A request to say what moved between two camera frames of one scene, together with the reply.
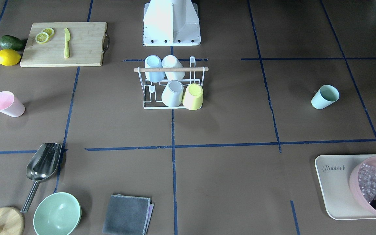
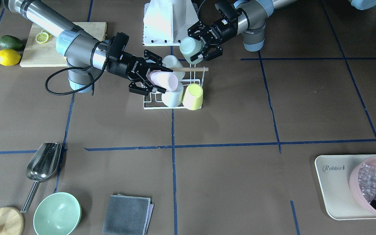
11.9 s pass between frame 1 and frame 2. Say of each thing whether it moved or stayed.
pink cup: moved
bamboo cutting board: stayed
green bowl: stayed
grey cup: stayed
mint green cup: moved
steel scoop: stayed
